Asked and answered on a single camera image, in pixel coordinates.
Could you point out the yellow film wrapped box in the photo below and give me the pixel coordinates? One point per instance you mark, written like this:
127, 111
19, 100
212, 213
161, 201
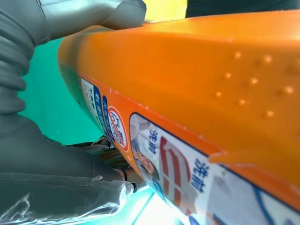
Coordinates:
163, 9

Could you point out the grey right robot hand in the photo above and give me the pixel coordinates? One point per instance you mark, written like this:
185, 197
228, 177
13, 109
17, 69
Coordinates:
58, 180

